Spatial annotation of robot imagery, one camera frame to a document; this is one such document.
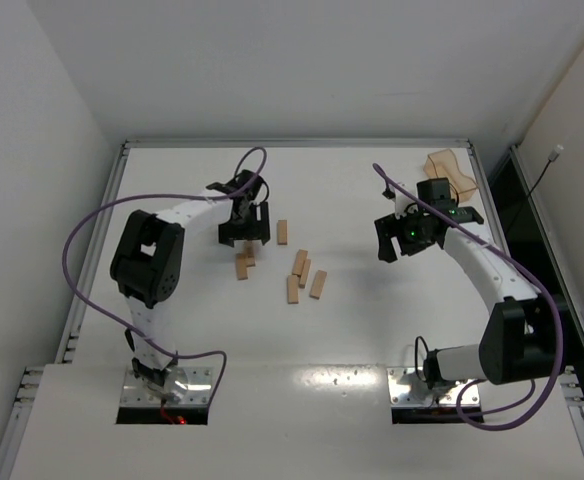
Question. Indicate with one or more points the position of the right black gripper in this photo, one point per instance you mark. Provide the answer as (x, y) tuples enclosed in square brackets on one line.
[(389, 228)]

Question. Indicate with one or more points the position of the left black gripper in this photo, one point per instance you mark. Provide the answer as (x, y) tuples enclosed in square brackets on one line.
[(244, 230)]

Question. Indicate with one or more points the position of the engraved wood block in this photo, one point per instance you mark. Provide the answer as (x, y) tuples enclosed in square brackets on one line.
[(249, 254)]

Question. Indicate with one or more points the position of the plain wood block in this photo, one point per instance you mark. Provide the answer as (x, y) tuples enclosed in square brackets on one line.
[(241, 267)]

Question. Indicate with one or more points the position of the translucent orange plastic container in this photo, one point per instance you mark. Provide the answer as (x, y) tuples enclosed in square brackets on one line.
[(444, 164)]

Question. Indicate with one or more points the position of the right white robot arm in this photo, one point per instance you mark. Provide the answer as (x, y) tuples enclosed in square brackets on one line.
[(522, 337)]

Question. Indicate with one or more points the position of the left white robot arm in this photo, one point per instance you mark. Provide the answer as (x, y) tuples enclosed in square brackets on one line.
[(147, 262)]

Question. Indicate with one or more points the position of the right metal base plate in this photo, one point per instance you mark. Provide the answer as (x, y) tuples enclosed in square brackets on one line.
[(407, 390)]

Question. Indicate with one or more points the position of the metal base plate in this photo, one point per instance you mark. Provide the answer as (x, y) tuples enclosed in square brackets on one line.
[(407, 390), (184, 387)]

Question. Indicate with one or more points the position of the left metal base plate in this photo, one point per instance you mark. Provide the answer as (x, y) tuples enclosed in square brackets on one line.
[(184, 387)]

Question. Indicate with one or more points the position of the black cable white plug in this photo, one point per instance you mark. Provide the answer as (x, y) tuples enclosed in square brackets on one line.
[(551, 159)]

